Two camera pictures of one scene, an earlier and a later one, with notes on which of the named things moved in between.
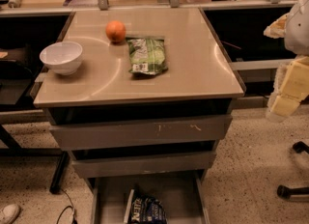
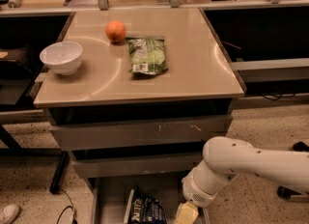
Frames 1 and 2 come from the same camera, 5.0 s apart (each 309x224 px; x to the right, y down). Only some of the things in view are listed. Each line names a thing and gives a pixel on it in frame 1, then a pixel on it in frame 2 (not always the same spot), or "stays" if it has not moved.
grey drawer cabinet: x=141 y=98 stays
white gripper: x=297 y=31 → x=197 y=193
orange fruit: x=115 y=31 stays
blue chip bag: x=146 y=210 stays
